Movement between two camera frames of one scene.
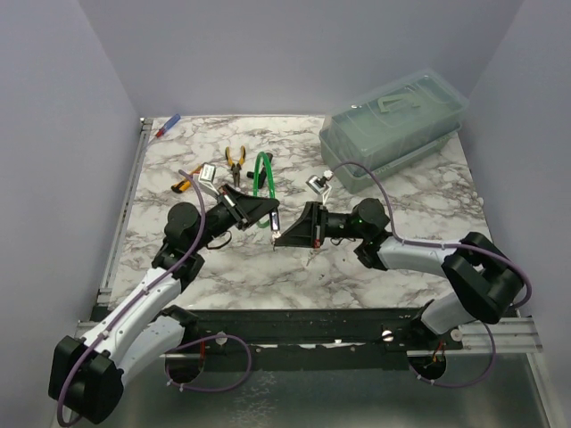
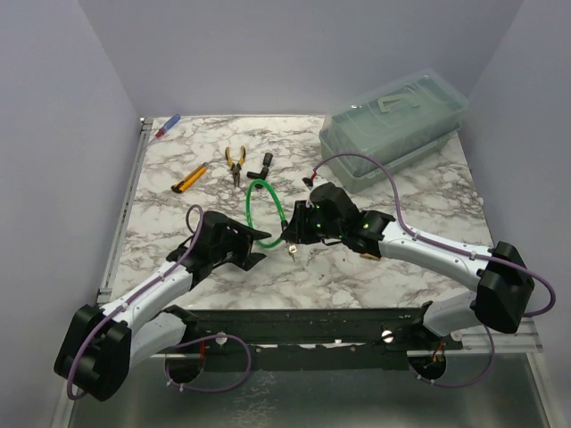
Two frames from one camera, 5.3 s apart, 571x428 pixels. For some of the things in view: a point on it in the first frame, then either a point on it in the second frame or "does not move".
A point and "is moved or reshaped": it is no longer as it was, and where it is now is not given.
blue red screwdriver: (170, 122) does not move
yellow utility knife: (184, 185) does not move
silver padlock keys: (312, 253) does not move
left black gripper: (244, 209) to (245, 238)
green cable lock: (272, 181) is moved or reshaped
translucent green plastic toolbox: (389, 125) does not move
